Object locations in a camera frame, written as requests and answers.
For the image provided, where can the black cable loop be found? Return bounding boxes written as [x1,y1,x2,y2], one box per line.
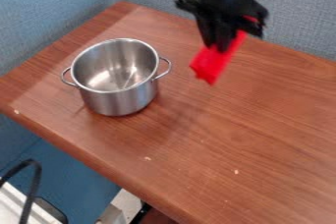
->
[0,158,42,224]

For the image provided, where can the white table leg bracket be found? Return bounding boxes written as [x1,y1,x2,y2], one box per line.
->
[94,190,150,224]

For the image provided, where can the white radiator panel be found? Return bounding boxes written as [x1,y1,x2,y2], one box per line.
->
[0,183,62,224]

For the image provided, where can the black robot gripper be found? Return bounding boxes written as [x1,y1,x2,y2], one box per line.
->
[174,0,269,52]

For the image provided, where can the red plastic block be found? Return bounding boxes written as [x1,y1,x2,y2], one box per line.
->
[189,30,246,85]

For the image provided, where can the stainless steel pot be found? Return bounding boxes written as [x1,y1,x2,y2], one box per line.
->
[60,38,172,117]

